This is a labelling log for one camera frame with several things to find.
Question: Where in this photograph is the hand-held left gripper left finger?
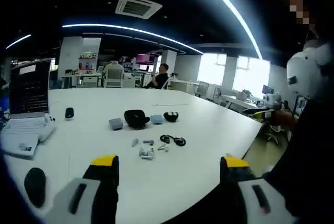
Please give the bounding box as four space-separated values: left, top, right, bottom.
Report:
52 155 120 224

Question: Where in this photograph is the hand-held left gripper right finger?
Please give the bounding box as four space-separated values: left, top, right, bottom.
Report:
220 153 293 224

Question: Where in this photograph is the lilac earbud case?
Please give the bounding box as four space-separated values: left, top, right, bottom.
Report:
108 118 123 132

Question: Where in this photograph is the large black earbud case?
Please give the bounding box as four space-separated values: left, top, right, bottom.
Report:
124 109 151 130

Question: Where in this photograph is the light blue earbud case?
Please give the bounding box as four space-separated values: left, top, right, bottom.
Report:
150 114 164 125

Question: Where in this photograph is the black cartoon-eyed earbud case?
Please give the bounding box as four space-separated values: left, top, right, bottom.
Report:
163 111 180 123

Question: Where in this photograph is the white office chair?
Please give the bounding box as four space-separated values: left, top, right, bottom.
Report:
265 123 285 145
104 68 124 88

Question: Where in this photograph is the white worn device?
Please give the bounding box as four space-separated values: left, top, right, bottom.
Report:
286 43 334 101

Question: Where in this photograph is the black computer mouse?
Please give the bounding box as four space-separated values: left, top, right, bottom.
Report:
23 167 47 208

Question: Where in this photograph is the person's dark clothed body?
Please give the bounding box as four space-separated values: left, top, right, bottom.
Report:
262 98 334 224

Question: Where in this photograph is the white table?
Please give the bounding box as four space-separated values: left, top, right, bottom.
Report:
0 87 263 224

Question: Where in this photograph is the small black oval device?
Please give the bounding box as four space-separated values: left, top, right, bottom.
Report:
64 107 75 122

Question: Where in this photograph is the white game controller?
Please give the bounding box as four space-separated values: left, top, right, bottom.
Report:
38 113 57 143

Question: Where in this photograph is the ceiling light strip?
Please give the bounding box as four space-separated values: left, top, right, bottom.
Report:
5 34 32 50
62 23 204 55
190 0 263 60

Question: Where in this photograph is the silver laptop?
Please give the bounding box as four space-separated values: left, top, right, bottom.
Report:
2 58 52 136

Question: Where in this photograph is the shelf with colourful items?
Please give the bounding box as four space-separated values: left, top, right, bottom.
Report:
78 51 99 72

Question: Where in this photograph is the ceiling air conditioner vent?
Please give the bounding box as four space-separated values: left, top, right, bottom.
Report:
115 0 163 20

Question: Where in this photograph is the pink wall monitor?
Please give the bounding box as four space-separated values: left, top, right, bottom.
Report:
137 53 155 65

